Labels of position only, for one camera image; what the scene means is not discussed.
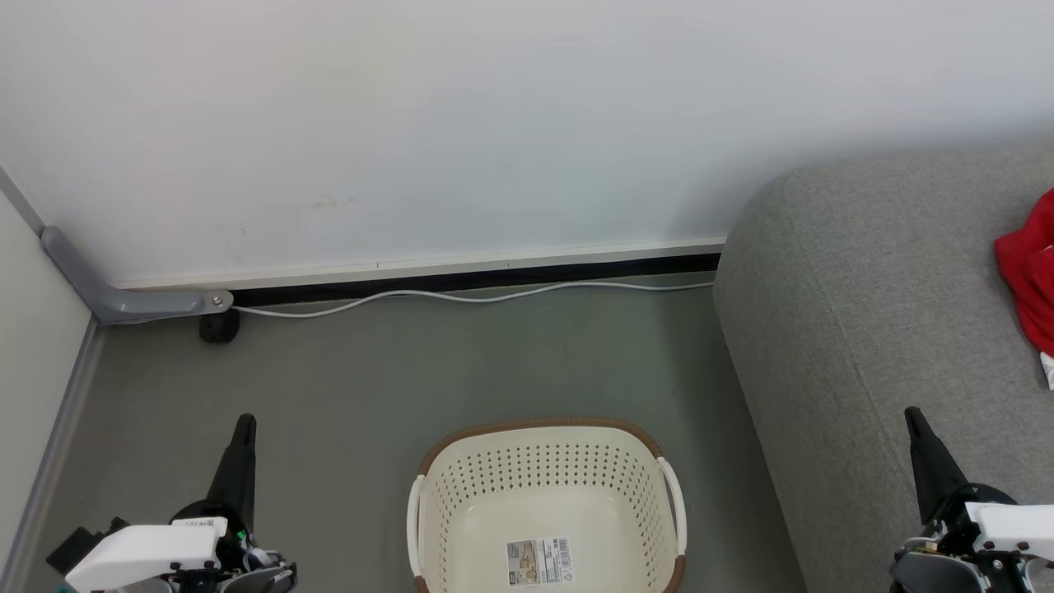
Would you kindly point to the white partition bottom rail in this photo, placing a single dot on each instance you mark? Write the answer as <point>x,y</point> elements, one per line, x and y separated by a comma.
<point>412,268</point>

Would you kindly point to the small black caster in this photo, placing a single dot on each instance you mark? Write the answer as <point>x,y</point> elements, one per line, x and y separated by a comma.
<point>219,328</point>

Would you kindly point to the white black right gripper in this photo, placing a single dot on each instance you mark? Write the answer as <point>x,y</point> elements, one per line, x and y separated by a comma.
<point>1009,523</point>

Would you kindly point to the grey floor skirting strip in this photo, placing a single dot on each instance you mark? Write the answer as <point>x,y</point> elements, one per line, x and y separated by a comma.
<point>58,453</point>

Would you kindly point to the cream perforated laundry basket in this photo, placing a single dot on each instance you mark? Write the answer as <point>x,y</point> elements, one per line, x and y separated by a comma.
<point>543,486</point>

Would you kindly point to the paper label sticker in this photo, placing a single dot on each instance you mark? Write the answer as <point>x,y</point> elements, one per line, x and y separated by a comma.
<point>539,562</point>

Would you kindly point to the grey fabric sofa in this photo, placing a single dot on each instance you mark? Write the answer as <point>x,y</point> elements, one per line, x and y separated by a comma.
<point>873,329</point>

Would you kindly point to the grey metal partition foot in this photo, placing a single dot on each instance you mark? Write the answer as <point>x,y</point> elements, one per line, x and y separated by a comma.
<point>132,303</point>

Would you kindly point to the red garment with white print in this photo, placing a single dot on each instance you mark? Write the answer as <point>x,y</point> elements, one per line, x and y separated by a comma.
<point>1023,239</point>

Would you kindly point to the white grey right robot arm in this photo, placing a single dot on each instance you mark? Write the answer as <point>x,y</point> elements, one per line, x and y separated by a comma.
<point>935,575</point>

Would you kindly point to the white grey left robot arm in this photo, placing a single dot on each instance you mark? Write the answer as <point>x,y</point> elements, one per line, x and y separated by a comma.
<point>265,578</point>

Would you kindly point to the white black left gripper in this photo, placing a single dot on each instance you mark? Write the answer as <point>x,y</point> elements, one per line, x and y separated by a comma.
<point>148,550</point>

